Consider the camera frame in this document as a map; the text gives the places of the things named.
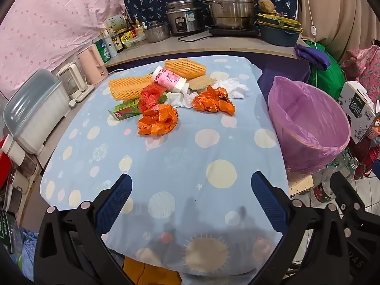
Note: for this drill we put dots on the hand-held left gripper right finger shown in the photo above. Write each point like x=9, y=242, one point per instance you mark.
x=267, y=202

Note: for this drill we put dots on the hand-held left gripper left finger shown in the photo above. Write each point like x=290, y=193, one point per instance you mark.
x=115, y=202

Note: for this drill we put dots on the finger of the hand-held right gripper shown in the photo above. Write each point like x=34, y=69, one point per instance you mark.
x=346, y=190

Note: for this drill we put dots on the trash bin with pink liner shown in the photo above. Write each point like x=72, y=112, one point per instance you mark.
x=308, y=130

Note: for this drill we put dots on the orange plastic wrapper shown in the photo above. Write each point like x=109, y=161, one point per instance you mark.
x=157, y=121
x=212, y=104

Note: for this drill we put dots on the white paper towel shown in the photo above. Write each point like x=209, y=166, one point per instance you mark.
x=181, y=101
x=234, y=89

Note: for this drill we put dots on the clear bottle with open neck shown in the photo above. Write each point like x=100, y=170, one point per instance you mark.
x=352, y=164

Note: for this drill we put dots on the red thermos flask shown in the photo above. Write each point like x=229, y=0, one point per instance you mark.
x=368, y=157

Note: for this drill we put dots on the blue dotted blanket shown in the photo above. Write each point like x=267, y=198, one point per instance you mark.
x=178, y=160

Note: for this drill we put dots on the yellow cloth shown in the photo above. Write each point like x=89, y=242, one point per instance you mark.
x=148, y=273

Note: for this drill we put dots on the white milk carton box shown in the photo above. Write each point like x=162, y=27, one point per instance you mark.
x=356, y=109

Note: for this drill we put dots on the green drink carton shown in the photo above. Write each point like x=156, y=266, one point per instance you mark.
x=126, y=111

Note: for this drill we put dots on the blue plastic bag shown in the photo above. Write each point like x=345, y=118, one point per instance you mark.
x=28, y=252

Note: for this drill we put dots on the red plastic bag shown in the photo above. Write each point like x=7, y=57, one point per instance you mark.
x=150, y=98

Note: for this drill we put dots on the green plastic bag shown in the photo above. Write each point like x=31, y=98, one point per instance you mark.
x=329, y=77

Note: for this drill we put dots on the orange foam fruit net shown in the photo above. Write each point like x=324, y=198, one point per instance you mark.
x=184, y=68
x=127, y=87

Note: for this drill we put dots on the white lidded plastic container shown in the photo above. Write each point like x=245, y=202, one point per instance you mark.
x=38, y=115

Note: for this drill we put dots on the pink floral cloth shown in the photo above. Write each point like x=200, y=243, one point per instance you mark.
x=365, y=65

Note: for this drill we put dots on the white electric kettle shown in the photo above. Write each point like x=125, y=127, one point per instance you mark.
x=74, y=80

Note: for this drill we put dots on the pink patterned paper cup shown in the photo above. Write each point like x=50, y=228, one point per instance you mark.
x=169, y=78

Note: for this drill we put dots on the round brown cracker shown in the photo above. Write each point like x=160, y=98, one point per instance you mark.
x=203, y=83

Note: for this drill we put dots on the dark purple hanging cloth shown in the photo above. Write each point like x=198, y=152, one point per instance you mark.
x=285, y=65

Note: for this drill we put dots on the pink electric kettle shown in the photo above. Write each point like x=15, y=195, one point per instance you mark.
x=92, y=65

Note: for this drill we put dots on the purple folded cloth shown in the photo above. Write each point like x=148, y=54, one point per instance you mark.
x=311, y=55

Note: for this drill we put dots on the green white box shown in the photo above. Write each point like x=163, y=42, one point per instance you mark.
x=102, y=52

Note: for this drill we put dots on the blue plastic basin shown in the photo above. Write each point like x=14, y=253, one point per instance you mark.
x=277, y=38

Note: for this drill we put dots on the group of condiment bottles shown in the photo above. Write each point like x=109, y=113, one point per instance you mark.
x=124, y=35

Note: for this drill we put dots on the black induction cooker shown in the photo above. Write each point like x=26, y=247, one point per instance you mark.
x=234, y=32

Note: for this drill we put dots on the small steel lidded pot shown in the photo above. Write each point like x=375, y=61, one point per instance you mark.
x=156, y=32

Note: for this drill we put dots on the beige curtain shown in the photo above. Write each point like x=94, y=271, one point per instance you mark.
x=341, y=6

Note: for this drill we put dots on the pink dotted curtain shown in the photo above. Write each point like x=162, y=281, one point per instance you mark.
x=44, y=20

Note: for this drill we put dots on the steel steamer pot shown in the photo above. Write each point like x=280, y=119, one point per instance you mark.
x=231, y=9

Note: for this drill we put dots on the steel rice cooker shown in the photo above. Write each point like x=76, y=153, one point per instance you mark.
x=184, y=17

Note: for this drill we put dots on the brown loofah sponge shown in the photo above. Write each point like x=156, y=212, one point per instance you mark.
x=263, y=5

